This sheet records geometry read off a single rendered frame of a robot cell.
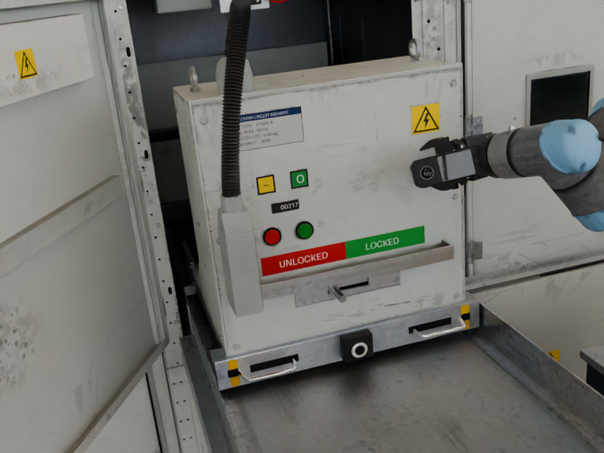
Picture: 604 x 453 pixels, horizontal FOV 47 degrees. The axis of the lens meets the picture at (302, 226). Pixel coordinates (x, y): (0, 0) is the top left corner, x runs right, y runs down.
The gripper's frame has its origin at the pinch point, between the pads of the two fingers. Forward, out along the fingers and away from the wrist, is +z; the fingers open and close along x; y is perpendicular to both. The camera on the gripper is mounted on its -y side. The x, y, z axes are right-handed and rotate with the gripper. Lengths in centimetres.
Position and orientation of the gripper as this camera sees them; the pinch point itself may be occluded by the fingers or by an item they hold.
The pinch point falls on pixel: (412, 168)
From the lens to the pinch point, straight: 125.6
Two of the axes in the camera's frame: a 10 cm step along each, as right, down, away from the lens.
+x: -2.2, -9.7, -1.2
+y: 8.4, -2.5, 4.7
